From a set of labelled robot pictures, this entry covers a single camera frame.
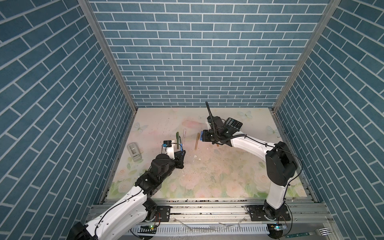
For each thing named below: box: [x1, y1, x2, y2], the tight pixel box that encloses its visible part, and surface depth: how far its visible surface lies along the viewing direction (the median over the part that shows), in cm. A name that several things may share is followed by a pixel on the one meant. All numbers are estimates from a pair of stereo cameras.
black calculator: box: [226, 117, 243, 131], surface depth 111 cm
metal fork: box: [285, 227, 332, 239], surface depth 69 cm
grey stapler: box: [127, 142, 142, 163], surface depth 95 cm
